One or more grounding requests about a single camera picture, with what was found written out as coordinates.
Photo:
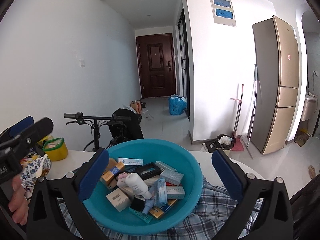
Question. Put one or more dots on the white pink plush toy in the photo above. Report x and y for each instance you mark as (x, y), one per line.
(121, 178)

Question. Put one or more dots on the trash bin black bag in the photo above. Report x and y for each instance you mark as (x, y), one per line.
(224, 142)

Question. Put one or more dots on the electrical panel blue windows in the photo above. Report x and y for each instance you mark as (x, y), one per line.
(223, 12)

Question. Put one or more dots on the orange and blue box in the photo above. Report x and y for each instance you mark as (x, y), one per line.
(112, 169)

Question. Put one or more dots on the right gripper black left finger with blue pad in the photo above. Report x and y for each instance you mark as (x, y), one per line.
(45, 218)

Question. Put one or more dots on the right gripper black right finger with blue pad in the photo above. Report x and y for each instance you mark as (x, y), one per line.
(274, 219)

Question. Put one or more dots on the black bag on scooter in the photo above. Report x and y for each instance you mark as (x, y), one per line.
(126, 130)

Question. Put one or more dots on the black ZEESEA box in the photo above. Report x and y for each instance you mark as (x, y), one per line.
(138, 203)

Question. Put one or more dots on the dark brown entrance door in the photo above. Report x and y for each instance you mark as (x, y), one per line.
(156, 65)

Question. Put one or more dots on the yellow container green lid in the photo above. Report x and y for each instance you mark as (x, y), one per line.
(56, 149)

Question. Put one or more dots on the black square frame case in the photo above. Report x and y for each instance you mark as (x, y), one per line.
(148, 171)

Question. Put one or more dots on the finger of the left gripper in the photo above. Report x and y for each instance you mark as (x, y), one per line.
(33, 134)
(14, 130)

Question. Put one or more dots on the gold refrigerator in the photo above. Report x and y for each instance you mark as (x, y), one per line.
(277, 61)

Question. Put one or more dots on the blue plaid cloth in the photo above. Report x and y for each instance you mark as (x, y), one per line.
(211, 212)

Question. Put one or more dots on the blue shopping bag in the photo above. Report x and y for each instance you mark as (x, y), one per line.
(177, 104)

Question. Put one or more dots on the black scooter handlebar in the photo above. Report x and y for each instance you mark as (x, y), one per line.
(94, 122)

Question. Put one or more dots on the white cream box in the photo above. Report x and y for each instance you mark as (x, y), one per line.
(118, 199)

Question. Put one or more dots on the person's left hand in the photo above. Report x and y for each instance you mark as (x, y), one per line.
(18, 204)

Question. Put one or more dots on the white plastic bottle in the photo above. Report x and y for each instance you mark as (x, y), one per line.
(138, 186)

